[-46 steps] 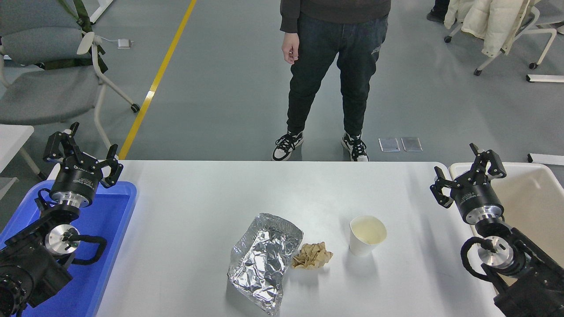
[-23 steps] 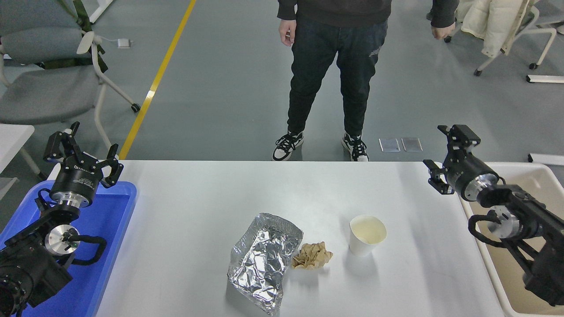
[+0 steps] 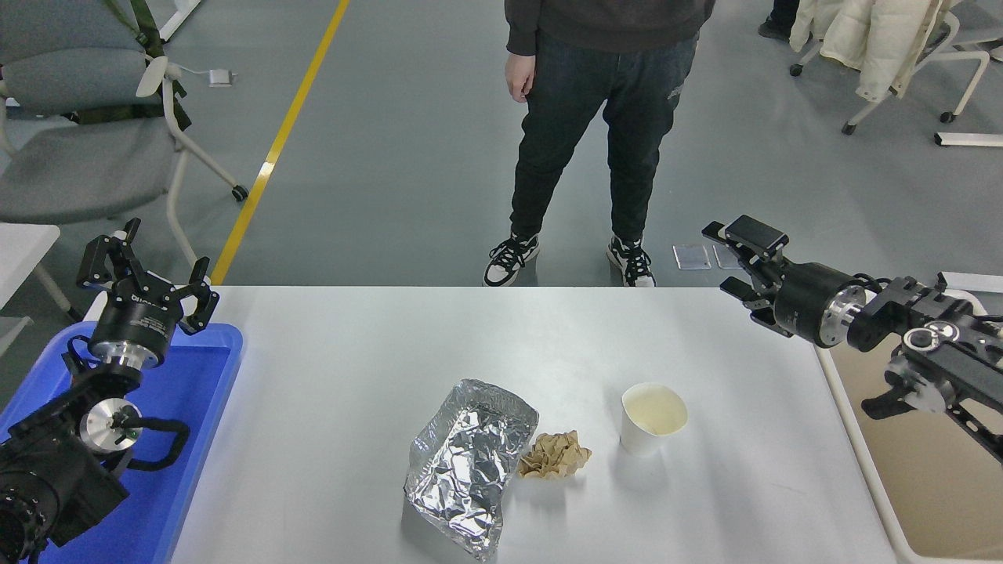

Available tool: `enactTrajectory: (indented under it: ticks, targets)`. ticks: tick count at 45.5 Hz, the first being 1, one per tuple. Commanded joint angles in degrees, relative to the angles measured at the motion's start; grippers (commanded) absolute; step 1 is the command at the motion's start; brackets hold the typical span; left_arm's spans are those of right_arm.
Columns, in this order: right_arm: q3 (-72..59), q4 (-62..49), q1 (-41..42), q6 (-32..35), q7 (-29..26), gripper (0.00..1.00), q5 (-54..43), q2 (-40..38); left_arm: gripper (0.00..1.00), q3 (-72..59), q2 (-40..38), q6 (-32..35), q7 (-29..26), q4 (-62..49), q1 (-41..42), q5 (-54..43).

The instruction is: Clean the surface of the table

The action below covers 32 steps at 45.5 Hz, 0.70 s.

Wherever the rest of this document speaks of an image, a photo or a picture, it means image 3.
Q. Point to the person's right hand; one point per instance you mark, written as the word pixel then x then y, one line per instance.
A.
pixel 520 78

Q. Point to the large pale bin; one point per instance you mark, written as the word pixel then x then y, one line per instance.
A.
pixel 925 501

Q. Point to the grey padded office chair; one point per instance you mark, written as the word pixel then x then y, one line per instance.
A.
pixel 78 164

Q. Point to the blue plastic tray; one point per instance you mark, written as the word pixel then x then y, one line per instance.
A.
pixel 196 407

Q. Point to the white table leg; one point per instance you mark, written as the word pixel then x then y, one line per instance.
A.
pixel 180 19

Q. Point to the white table foot bar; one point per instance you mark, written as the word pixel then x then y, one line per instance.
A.
pixel 972 139
pixel 979 280

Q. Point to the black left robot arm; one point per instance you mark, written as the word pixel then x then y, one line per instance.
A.
pixel 47 478

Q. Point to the small white side table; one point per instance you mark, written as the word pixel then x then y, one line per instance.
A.
pixel 19 251

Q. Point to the white frame wheeled chair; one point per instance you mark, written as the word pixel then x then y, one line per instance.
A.
pixel 972 78

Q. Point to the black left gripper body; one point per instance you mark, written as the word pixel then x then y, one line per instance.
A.
pixel 141 321

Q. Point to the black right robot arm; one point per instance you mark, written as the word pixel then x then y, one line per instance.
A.
pixel 956 360

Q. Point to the foil tray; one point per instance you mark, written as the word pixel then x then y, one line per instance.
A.
pixel 470 462

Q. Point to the person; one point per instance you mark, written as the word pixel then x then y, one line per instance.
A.
pixel 580 94
pixel 777 27

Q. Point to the cream puffy coat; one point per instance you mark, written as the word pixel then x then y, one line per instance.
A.
pixel 878 39

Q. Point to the tan paper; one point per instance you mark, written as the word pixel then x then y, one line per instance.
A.
pixel 552 456

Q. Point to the silver floor plate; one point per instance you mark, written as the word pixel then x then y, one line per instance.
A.
pixel 725 263
pixel 693 258

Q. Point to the grey seat chair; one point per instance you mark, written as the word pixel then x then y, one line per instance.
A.
pixel 983 19

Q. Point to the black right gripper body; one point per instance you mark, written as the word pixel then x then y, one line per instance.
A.
pixel 803 305

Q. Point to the white paper cup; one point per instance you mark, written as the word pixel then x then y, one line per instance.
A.
pixel 642 442

